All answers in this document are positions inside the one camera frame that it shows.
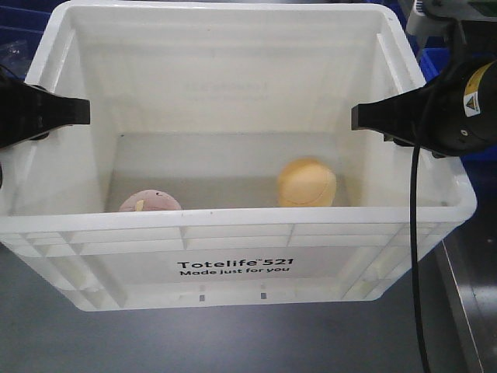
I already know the grey camera mount right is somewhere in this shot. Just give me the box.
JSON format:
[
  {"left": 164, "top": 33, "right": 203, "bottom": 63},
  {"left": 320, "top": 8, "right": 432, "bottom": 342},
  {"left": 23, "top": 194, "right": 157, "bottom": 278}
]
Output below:
[{"left": 406, "top": 1, "right": 468, "bottom": 40}]

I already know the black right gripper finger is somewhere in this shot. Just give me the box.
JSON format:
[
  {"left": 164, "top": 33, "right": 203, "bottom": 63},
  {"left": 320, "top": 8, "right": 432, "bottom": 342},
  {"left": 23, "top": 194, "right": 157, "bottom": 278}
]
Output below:
[{"left": 351, "top": 93, "right": 419, "bottom": 134}]

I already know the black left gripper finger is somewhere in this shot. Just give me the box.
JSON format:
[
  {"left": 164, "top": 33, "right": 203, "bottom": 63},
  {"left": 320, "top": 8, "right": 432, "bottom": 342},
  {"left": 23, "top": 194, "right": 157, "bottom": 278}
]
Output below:
[{"left": 36, "top": 91, "right": 91, "bottom": 128}]

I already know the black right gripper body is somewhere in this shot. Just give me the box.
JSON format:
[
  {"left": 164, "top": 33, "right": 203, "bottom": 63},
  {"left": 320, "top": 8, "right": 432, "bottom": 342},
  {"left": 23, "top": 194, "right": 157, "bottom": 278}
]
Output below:
[{"left": 385, "top": 69, "right": 496, "bottom": 157}]

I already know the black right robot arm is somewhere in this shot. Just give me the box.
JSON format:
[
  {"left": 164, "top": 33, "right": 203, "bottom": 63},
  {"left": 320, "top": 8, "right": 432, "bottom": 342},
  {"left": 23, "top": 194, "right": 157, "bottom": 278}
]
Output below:
[{"left": 351, "top": 58, "right": 496, "bottom": 157}]

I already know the yellow plush lemon toy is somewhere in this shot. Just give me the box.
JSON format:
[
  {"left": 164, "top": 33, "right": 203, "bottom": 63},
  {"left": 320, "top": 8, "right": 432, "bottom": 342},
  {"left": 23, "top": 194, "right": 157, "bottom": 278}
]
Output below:
[{"left": 276, "top": 158, "right": 337, "bottom": 207}]

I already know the grey metal shelf frame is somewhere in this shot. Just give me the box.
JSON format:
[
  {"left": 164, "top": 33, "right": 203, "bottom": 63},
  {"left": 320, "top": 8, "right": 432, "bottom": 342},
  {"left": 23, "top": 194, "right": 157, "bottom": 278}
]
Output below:
[{"left": 438, "top": 216, "right": 496, "bottom": 372}]

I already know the black cable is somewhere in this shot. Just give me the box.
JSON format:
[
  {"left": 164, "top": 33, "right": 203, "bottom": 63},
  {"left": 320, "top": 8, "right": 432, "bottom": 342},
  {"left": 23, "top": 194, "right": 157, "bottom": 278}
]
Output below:
[{"left": 408, "top": 85, "right": 432, "bottom": 373}]

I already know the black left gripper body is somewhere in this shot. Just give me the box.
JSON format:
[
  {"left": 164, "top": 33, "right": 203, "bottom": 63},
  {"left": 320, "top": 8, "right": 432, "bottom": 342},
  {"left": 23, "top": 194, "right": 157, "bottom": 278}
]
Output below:
[{"left": 1, "top": 64, "right": 50, "bottom": 149}]

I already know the white plastic tote box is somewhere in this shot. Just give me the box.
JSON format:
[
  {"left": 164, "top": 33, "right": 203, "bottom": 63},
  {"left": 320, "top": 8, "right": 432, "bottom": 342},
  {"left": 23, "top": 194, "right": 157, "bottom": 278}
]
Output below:
[{"left": 0, "top": 0, "right": 478, "bottom": 314}]

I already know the pink plush toy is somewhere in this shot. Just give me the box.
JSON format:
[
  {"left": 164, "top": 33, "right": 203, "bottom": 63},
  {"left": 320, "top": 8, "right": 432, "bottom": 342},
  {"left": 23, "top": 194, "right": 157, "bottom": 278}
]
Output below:
[{"left": 118, "top": 190, "right": 182, "bottom": 212}]

